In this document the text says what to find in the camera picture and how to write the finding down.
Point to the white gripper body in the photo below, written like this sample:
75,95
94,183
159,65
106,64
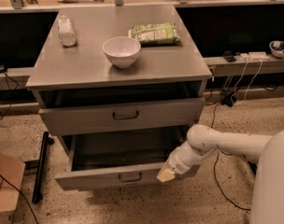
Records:
180,164

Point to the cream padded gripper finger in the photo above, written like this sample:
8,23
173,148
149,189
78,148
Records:
166,174

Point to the grey drawer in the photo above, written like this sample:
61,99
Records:
119,159
121,117

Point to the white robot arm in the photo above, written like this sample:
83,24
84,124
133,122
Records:
266,151

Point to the grey top drawer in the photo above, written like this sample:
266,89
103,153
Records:
121,117

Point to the grey metal drawer cabinet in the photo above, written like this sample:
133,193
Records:
83,76

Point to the black power adapter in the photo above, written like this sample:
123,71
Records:
229,100

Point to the small black device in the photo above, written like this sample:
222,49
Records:
229,57

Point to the white ceramic bowl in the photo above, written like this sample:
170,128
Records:
122,51

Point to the left black floor bar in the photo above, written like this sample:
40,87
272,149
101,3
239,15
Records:
46,141

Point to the white power strip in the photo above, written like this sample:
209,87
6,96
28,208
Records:
254,56

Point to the green chip bag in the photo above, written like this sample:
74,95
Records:
155,34

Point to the blue white bowl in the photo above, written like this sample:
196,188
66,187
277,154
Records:
277,48

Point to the brown cardboard box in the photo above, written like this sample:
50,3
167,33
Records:
11,174

